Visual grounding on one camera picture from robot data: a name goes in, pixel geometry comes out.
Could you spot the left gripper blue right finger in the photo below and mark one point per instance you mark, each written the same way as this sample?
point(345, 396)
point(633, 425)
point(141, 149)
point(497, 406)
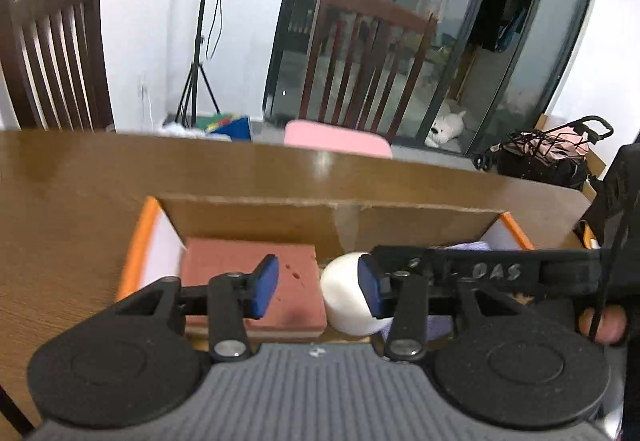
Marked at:
point(401, 295)

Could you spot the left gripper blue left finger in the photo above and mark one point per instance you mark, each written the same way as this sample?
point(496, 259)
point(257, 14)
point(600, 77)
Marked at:
point(232, 298)

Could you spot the white round sponge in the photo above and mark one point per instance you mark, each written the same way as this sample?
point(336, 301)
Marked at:
point(346, 309)

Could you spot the pink layered sponge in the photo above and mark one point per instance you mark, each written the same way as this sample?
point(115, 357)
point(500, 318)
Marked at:
point(296, 310)

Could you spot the red cardboard box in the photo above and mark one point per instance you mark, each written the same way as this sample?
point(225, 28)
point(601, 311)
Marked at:
point(333, 228)

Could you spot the black pink stroller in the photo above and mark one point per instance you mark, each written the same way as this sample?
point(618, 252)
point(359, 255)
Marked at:
point(560, 156)

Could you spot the pink chair seat cushion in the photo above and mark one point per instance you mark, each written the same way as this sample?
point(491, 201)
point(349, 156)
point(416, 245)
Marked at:
point(322, 137)

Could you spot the colourful toy on floor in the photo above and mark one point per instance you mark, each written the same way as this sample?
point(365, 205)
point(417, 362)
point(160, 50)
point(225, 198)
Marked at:
point(235, 127)

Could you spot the white plush bear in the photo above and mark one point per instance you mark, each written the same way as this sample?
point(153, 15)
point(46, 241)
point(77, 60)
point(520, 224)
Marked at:
point(447, 126)

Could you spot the black framed sliding glass door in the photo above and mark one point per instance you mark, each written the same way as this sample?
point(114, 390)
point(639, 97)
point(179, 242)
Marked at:
point(459, 75)

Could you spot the dark wooden chair right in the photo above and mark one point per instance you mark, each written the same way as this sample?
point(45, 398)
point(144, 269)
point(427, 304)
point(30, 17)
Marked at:
point(364, 60)

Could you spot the dark wooden chair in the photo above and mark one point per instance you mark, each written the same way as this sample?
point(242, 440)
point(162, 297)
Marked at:
point(52, 61)
point(364, 60)

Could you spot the dark wooden chair left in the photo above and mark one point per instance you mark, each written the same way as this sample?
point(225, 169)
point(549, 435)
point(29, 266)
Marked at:
point(52, 61)

